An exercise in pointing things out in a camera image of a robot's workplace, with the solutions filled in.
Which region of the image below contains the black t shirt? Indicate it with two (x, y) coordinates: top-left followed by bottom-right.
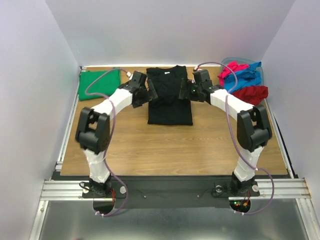
(146, 65), (193, 126)

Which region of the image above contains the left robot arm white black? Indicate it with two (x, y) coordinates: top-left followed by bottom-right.
(75, 71), (158, 198)

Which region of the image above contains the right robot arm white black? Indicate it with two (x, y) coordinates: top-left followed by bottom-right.
(179, 70), (272, 194)

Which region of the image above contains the folded green t shirt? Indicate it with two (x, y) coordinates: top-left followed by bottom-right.
(78, 69), (121, 101)

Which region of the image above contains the pink t shirt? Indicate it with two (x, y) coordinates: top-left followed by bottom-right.
(217, 61), (250, 86)

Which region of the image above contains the blue t shirt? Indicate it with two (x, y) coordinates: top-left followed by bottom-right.
(223, 62), (262, 93)

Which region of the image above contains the grey plastic bin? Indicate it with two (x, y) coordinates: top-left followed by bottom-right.
(220, 58), (265, 87)

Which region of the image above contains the red t shirt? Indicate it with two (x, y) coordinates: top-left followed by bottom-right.
(232, 85), (269, 106)

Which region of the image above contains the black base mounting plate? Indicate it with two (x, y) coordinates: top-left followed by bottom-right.
(79, 175), (260, 209)

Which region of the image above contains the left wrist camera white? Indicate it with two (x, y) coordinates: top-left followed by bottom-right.
(126, 71), (133, 80)

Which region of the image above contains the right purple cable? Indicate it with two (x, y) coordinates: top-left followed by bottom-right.
(196, 61), (277, 216)

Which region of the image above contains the aluminium frame rail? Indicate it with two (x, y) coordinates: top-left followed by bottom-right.
(39, 65), (87, 201)

